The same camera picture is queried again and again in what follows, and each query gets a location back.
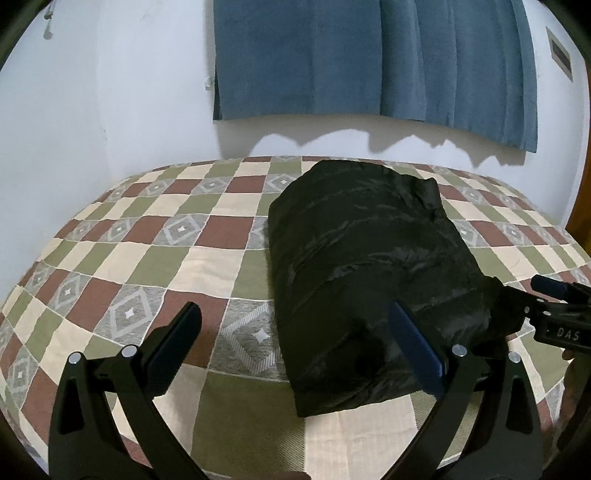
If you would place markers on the small wall clip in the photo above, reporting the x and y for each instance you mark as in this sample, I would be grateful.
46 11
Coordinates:
207 84

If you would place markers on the person's right hand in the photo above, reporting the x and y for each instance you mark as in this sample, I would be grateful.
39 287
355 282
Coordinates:
569 383

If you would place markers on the black puffer jacket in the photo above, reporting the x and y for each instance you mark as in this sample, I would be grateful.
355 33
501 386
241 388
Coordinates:
369 258

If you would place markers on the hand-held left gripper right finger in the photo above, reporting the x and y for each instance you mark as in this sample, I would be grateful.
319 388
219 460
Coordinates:
418 346

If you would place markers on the checkered bedspread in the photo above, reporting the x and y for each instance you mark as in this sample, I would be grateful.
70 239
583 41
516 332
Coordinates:
161 258

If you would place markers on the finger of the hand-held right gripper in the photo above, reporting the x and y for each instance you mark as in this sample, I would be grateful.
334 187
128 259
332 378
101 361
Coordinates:
551 286
515 297

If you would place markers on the blue curtain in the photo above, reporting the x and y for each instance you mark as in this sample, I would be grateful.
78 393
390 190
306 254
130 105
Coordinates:
369 60

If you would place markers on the wall air vent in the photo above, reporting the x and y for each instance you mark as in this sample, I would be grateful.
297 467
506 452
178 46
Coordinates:
560 54

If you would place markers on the metal wall hook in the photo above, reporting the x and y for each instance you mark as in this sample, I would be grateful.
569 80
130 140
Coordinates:
47 25

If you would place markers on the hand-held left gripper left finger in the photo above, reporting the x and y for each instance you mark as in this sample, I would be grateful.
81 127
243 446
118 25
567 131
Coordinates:
173 341

